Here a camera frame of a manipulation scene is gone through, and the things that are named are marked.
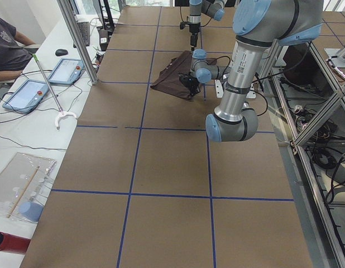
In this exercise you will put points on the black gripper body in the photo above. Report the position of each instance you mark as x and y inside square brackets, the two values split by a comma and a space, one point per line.
[193, 28]
[193, 86]

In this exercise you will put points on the dark brown t-shirt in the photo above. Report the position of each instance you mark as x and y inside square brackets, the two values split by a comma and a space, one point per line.
[195, 63]

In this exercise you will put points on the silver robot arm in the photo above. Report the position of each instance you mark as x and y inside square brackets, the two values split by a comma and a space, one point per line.
[256, 25]
[213, 10]

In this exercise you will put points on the black keyboard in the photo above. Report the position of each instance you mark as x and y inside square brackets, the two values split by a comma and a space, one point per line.
[84, 29]

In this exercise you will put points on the far blue teach pendant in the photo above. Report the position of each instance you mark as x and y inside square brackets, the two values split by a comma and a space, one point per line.
[66, 72]

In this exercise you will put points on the blue teach pendant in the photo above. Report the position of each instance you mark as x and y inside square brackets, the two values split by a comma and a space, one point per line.
[66, 72]
[27, 97]

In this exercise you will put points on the reacher grabber stick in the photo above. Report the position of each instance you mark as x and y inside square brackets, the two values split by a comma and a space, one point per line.
[62, 113]

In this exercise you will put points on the black computer mouse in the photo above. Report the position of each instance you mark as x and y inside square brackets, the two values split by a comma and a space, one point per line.
[61, 52]

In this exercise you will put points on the near blue teach pendant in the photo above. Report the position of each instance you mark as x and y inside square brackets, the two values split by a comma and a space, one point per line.
[27, 97]

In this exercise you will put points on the wooden dowel rod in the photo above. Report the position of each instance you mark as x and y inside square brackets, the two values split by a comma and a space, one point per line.
[10, 212]

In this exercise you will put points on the seated person grey shirt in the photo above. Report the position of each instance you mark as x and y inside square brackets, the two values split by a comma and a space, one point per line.
[13, 56]

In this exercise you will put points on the clear acrylic rack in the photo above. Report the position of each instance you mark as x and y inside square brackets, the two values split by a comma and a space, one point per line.
[24, 190]

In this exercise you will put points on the light blue plastic cup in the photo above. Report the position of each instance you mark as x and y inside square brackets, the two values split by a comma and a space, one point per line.
[32, 211]

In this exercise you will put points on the red cylinder tube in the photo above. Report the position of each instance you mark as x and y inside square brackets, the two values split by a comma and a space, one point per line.
[13, 244]

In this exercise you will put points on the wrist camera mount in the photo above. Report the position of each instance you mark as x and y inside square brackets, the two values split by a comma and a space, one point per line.
[183, 24]
[185, 80]

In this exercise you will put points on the aluminium side frame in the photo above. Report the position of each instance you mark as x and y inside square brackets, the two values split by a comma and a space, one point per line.
[311, 101]

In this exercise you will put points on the aluminium frame post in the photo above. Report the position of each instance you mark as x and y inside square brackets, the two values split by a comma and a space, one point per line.
[77, 38]

